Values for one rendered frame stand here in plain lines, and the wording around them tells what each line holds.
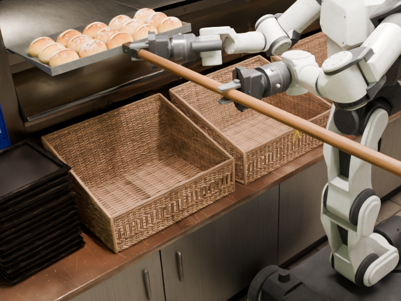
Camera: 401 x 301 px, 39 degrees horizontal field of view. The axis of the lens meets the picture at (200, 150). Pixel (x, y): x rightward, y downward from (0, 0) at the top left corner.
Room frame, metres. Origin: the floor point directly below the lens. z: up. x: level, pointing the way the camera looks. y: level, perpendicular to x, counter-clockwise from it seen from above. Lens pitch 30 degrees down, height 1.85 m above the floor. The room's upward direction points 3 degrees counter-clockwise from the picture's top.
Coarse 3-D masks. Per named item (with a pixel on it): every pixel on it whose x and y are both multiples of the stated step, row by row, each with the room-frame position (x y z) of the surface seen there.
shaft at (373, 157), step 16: (160, 64) 1.64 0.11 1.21; (176, 64) 1.60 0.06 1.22; (192, 80) 1.51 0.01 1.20; (208, 80) 1.47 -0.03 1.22; (224, 96) 1.40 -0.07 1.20; (240, 96) 1.36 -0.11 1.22; (272, 112) 1.26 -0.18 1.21; (304, 128) 1.17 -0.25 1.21; (320, 128) 1.15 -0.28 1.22; (336, 144) 1.10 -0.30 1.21; (352, 144) 1.08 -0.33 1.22; (368, 160) 1.03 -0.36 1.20; (384, 160) 1.01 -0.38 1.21; (400, 176) 0.97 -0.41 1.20
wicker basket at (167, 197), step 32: (160, 96) 2.19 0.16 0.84; (64, 128) 1.93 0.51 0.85; (96, 128) 2.00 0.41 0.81; (128, 128) 2.08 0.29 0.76; (160, 128) 2.15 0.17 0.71; (192, 128) 2.03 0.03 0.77; (64, 160) 1.77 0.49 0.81; (96, 160) 1.95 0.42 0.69; (128, 160) 2.02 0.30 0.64; (160, 160) 2.10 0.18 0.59; (192, 160) 2.04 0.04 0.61; (224, 160) 1.88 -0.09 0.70; (96, 192) 1.88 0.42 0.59; (128, 192) 1.86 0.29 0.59; (160, 192) 1.85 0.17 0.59; (192, 192) 1.71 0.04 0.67; (224, 192) 1.81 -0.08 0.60; (96, 224) 1.60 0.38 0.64; (128, 224) 1.55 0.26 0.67; (160, 224) 1.65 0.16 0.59
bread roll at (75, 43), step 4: (76, 36) 1.84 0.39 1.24; (80, 36) 1.84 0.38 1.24; (84, 36) 1.85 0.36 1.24; (88, 36) 1.86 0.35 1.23; (72, 40) 1.83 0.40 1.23; (76, 40) 1.83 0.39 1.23; (80, 40) 1.83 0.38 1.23; (84, 40) 1.83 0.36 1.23; (88, 40) 1.84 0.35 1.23; (68, 44) 1.82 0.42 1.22; (72, 44) 1.82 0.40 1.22; (76, 44) 1.82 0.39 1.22; (80, 44) 1.82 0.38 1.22; (68, 48) 1.82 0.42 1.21; (72, 48) 1.81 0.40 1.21; (76, 48) 1.81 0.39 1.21; (76, 52) 1.81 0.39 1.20
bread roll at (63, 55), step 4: (64, 48) 1.73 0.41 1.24; (56, 52) 1.71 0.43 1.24; (60, 52) 1.71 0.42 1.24; (64, 52) 1.71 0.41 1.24; (68, 52) 1.72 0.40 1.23; (72, 52) 1.73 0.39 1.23; (52, 56) 1.70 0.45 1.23; (56, 56) 1.70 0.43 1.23; (60, 56) 1.70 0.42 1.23; (64, 56) 1.70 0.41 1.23; (68, 56) 1.71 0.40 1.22; (72, 56) 1.72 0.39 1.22; (76, 56) 1.73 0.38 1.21; (52, 60) 1.69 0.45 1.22; (56, 60) 1.69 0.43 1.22; (60, 60) 1.69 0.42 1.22; (64, 60) 1.69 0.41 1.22; (68, 60) 1.70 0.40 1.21; (72, 60) 1.71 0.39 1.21; (52, 64) 1.69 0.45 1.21; (56, 64) 1.68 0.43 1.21
